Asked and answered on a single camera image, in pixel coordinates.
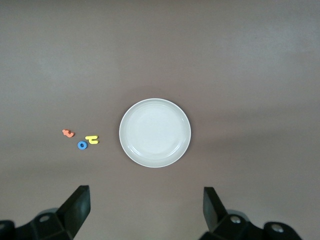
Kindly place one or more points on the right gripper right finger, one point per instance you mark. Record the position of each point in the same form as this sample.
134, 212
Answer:
217, 220

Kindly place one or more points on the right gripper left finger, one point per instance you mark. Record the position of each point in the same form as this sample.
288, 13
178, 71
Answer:
72, 212

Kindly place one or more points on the blue foam letter o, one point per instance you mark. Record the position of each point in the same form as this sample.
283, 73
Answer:
79, 145

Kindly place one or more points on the yellow foam letter h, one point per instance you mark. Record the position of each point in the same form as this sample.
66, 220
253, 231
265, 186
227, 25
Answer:
93, 142

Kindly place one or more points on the orange foam letter r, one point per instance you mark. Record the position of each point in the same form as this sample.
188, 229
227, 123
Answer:
68, 133

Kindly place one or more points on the white round plate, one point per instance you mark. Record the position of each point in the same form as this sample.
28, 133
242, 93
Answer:
155, 132

